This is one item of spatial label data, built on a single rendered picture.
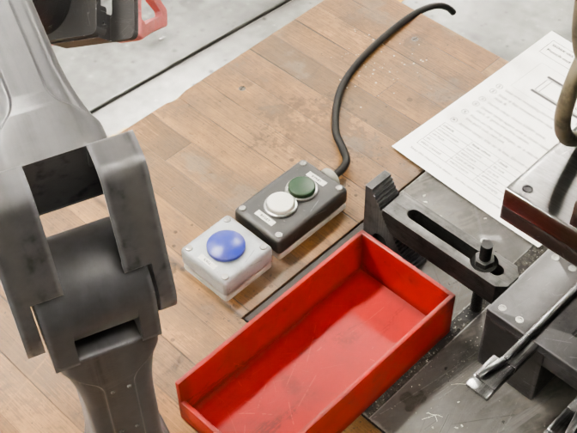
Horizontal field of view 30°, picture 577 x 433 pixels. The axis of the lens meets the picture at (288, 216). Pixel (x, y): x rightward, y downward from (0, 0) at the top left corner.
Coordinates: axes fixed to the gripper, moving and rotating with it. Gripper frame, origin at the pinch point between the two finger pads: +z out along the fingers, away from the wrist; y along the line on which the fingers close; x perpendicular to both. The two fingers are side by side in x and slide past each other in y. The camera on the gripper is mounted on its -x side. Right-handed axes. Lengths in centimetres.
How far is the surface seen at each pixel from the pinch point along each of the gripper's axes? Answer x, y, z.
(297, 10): -48, 68, 182
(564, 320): 26.0, -31.9, 24.0
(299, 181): 11.6, -3.0, 29.8
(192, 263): 20.1, 4.8, 20.6
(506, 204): 16.1, -29.9, 12.1
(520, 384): 32.1, -27.1, 26.4
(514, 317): 25.6, -27.8, 22.3
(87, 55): -35, 113, 150
